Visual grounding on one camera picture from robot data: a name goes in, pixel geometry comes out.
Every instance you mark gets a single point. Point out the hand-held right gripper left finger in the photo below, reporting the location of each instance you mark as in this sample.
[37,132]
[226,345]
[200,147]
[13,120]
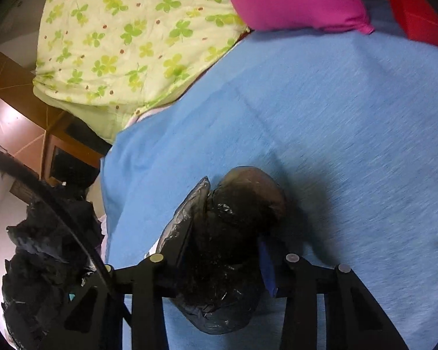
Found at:
[149,280]

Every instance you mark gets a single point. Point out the green clover print quilt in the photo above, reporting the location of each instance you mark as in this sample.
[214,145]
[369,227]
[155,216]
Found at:
[131,43]

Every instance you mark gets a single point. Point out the pink pillow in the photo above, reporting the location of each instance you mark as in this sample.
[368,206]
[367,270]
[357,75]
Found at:
[295,0]

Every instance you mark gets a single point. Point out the crumpled black trash bag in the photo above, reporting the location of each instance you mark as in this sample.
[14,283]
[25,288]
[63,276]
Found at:
[40,262]

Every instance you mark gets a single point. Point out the black plastic bag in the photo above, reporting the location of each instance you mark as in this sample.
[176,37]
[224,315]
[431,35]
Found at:
[219,248]

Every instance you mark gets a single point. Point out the brown wooden nightstand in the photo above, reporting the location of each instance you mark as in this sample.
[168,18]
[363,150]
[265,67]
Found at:
[58,135]

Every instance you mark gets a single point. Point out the red paper gift bag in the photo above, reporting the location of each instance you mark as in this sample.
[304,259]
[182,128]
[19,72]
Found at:
[416,7]

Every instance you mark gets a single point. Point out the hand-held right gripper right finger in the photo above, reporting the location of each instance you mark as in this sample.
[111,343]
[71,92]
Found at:
[266,266]

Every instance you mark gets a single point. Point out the blue bed sheet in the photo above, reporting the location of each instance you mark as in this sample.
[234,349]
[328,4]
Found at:
[350,135]

